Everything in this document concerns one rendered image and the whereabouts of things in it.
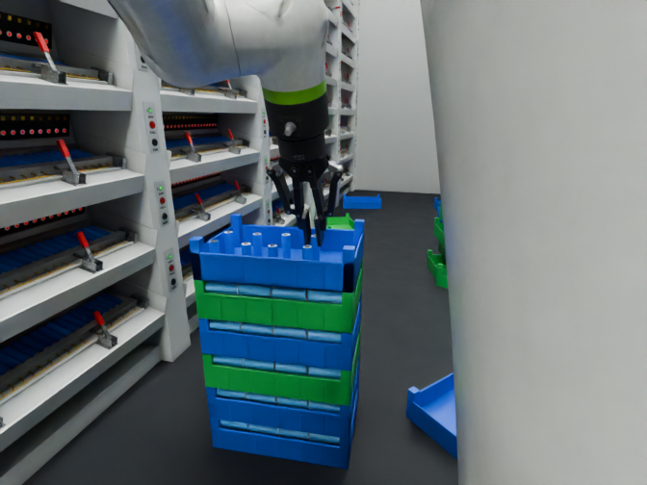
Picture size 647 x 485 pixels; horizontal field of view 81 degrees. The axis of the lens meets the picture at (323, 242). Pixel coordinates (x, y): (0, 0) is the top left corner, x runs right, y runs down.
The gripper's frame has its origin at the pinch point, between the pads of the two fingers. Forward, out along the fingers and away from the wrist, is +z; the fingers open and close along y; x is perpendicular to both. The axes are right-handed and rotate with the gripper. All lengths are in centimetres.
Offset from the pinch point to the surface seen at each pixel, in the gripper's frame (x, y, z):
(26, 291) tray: -17, -54, 5
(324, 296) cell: -11.4, 3.8, 6.1
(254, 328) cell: -14.7, -9.9, 13.3
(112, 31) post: 32, -50, -27
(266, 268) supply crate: -9.9, -6.6, 1.2
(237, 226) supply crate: 7.2, -19.6, 7.0
